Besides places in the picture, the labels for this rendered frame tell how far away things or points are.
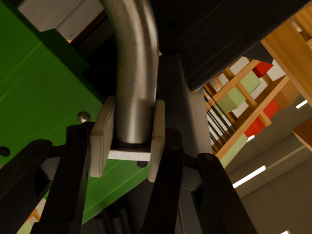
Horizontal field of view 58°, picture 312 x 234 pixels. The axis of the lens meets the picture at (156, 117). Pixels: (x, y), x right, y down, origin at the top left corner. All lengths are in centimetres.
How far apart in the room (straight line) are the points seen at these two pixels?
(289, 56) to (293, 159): 689
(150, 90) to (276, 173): 774
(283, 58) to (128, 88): 84
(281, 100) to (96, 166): 413
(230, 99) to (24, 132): 330
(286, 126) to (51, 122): 955
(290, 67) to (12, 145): 88
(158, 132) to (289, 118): 953
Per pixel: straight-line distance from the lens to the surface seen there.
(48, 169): 16
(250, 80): 383
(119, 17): 19
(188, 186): 16
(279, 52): 100
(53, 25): 81
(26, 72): 25
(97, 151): 17
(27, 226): 671
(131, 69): 19
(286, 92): 428
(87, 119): 24
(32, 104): 26
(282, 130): 974
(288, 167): 788
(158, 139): 16
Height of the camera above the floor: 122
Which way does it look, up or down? 2 degrees up
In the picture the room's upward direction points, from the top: 141 degrees clockwise
